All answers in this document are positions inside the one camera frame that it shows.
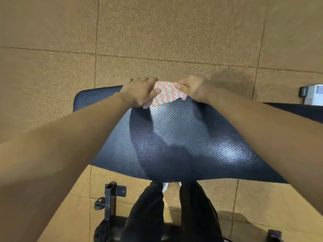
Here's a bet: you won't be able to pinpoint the black bench pad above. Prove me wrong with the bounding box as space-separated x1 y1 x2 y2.
262 102 323 124

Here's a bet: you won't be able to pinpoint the dark blue padded bench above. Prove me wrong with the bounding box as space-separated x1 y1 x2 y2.
73 85 289 184

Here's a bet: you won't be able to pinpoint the black metal bench frame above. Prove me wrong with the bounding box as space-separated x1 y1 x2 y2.
93 181 127 242

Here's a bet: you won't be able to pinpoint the person's left forearm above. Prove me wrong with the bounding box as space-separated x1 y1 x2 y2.
0 91 136 242

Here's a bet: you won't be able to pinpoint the person's black trousers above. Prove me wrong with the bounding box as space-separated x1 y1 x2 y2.
120 181 224 242

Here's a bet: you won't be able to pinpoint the pink white patterned cloth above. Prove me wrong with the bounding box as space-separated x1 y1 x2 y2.
143 81 188 109

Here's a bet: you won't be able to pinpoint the small dark object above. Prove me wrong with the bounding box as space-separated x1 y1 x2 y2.
267 229 283 242

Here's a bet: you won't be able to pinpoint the person's right hand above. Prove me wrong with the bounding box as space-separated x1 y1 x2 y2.
175 75 215 105

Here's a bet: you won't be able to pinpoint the white grey machine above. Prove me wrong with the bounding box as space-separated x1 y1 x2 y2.
299 84 323 106

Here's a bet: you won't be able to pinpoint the person's right forearm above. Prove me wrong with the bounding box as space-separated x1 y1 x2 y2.
204 86 323 217

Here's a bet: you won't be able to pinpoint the person's left hand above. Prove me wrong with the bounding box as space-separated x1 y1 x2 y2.
120 76 161 108

